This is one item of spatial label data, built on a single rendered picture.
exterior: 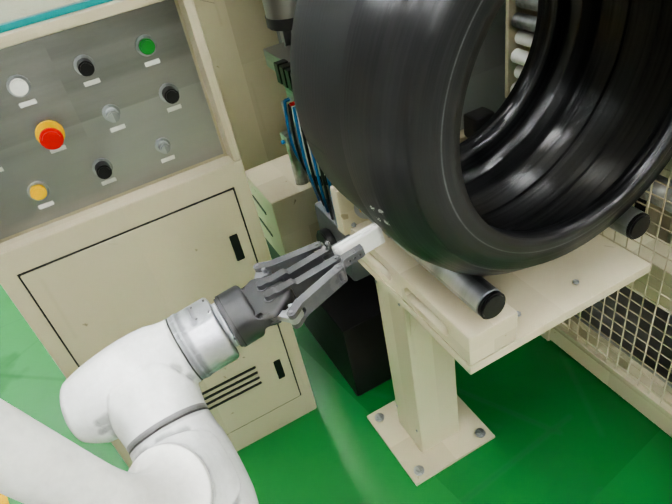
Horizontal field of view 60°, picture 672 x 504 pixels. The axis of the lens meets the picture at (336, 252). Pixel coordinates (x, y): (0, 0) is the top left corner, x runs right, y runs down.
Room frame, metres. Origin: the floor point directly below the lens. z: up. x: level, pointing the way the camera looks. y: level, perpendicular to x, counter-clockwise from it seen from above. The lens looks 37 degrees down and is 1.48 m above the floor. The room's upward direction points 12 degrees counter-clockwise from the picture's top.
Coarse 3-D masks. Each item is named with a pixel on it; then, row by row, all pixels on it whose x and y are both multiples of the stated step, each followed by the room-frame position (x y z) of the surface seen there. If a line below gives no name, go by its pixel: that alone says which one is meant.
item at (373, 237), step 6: (372, 228) 0.62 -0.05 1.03; (378, 228) 0.62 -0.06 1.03; (360, 234) 0.62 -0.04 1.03; (366, 234) 0.61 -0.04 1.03; (372, 234) 0.62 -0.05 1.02; (378, 234) 0.62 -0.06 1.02; (354, 240) 0.61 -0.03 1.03; (360, 240) 0.61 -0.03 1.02; (366, 240) 0.61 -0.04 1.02; (372, 240) 0.62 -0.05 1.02; (378, 240) 0.62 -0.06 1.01; (384, 240) 0.62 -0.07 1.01; (342, 246) 0.60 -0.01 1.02; (348, 246) 0.60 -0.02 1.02; (354, 246) 0.61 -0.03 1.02; (366, 246) 0.61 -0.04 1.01; (372, 246) 0.62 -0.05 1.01; (336, 252) 0.60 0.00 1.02; (342, 252) 0.60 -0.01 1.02; (366, 252) 0.61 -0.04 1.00
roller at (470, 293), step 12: (408, 252) 0.72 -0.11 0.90; (432, 264) 0.66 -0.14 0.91; (444, 276) 0.63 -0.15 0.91; (456, 276) 0.62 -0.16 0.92; (468, 276) 0.61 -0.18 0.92; (480, 276) 0.61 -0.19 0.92; (456, 288) 0.61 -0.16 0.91; (468, 288) 0.59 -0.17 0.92; (480, 288) 0.58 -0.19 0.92; (492, 288) 0.58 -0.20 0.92; (468, 300) 0.58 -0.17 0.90; (480, 300) 0.56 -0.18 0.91; (492, 300) 0.56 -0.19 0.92; (504, 300) 0.57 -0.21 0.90; (480, 312) 0.56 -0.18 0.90; (492, 312) 0.56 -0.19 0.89
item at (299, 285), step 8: (336, 256) 0.59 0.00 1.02; (320, 264) 0.59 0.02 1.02; (328, 264) 0.58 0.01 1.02; (312, 272) 0.58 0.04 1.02; (320, 272) 0.58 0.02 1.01; (288, 280) 0.57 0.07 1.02; (296, 280) 0.57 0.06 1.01; (304, 280) 0.57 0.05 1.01; (312, 280) 0.57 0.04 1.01; (272, 288) 0.56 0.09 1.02; (280, 288) 0.56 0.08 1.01; (288, 288) 0.56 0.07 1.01; (296, 288) 0.56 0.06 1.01; (304, 288) 0.57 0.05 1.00; (264, 296) 0.55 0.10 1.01; (272, 296) 0.55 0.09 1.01; (296, 296) 0.56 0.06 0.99
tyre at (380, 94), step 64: (320, 0) 0.69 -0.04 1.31; (384, 0) 0.58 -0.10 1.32; (448, 0) 0.55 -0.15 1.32; (576, 0) 0.93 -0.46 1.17; (640, 0) 0.84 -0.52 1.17; (320, 64) 0.65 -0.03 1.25; (384, 64) 0.55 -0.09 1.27; (448, 64) 0.54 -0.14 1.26; (576, 64) 0.91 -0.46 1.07; (640, 64) 0.81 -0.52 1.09; (320, 128) 0.65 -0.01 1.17; (384, 128) 0.54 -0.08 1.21; (448, 128) 0.53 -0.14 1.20; (512, 128) 0.89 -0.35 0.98; (576, 128) 0.84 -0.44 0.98; (640, 128) 0.76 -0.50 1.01; (384, 192) 0.55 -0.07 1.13; (448, 192) 0.53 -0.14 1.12; (512, 192) 0.80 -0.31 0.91; (576, 192) 0.74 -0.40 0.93; (640, 192) 0.65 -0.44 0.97; (448, 256) 0.55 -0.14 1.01; (512, 256) 0.57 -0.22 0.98
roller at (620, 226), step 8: (632, 208) 0.68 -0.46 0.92; (624, 216) 0.67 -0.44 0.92; (632, 216) 0.67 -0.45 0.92; (640, 216) 0.66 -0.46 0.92; (648, 216) 0.67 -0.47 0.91; (616, 224) 0.67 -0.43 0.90; (624, 224) 0.66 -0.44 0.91; (632, 224) 0.66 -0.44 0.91; (640, 224) 0.66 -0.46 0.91; (648, 224) 0.66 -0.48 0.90; (624, 232) 0.66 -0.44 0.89; (632, 232) 0.65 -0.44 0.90; (640, 232) 0.66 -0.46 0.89
